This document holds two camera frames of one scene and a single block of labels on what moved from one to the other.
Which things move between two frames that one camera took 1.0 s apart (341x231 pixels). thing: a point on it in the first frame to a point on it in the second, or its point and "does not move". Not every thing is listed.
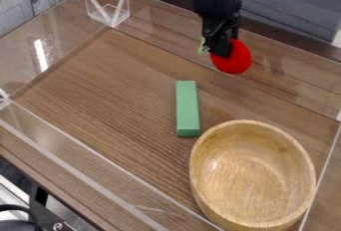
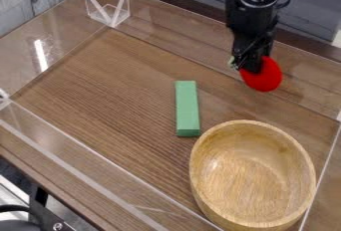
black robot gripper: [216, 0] to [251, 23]
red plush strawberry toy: [237, 63] to [268, 79]
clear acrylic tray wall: [88, 179] does not move
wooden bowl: [252, 174] does not move
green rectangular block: [187, 109] does not move
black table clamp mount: [47, 219] does not move
